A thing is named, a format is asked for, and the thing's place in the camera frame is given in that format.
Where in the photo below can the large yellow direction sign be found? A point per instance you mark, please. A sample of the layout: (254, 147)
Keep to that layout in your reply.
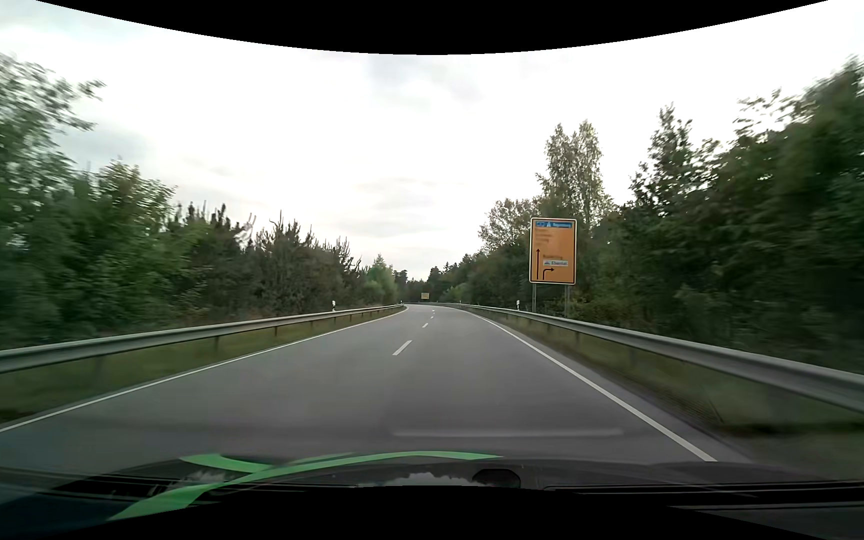
(553, 251)

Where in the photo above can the grey asphalt road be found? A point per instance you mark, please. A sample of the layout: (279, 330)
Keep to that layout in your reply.
(372, 390)

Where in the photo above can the road markings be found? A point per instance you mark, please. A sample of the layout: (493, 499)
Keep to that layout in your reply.
(603, 393)

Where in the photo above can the car's own bonnet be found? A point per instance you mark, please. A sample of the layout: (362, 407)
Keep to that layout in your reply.
(432, 491)

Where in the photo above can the grass verge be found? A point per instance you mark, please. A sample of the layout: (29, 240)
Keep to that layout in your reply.
(64, 382)
(702, 397)

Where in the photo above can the row of trees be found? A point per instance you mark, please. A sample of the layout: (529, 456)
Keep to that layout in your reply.
(102, 255)
(739, 232)

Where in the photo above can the grey metal guard rail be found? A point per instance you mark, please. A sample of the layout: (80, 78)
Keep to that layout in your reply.
(139, 341)
(702, 352)

